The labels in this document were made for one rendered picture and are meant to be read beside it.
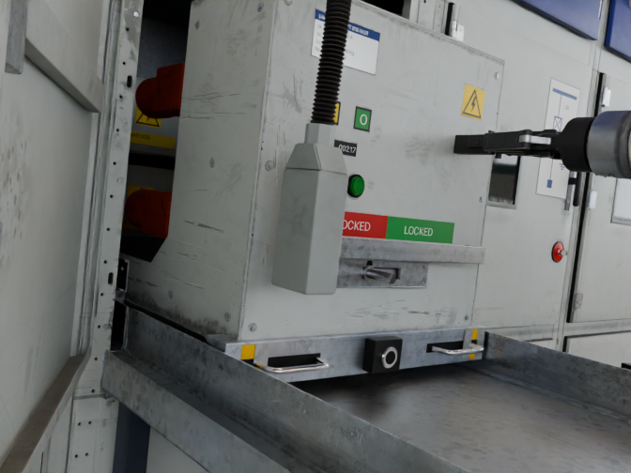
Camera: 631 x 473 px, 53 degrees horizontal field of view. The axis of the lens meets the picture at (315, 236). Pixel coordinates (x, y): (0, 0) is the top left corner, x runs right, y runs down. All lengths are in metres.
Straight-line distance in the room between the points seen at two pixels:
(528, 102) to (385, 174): 0.81
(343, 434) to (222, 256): 0.33
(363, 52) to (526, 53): 0.83
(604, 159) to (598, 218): 1.18
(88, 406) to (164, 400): 0.22
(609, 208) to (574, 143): 1.22
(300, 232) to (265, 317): 0.15
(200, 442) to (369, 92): 0.52
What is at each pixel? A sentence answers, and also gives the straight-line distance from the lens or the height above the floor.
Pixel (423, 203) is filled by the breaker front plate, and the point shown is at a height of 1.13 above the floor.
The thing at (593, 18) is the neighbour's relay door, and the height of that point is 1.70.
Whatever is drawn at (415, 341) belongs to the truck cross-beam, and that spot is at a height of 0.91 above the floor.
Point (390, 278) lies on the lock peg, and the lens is 0.90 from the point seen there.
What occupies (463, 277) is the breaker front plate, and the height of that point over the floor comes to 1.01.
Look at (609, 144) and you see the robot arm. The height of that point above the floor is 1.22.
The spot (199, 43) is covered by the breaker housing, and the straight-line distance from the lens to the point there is 0.98.
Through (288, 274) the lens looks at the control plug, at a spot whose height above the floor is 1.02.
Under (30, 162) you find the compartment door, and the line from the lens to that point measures 0.62.
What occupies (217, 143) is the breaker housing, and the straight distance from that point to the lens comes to 0.88.
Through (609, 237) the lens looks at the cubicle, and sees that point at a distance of 2.14.
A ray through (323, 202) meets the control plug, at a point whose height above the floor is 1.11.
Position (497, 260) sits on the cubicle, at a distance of 1.64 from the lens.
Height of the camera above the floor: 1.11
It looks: 3 degrees down
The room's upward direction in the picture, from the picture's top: 6 degrees clockwise
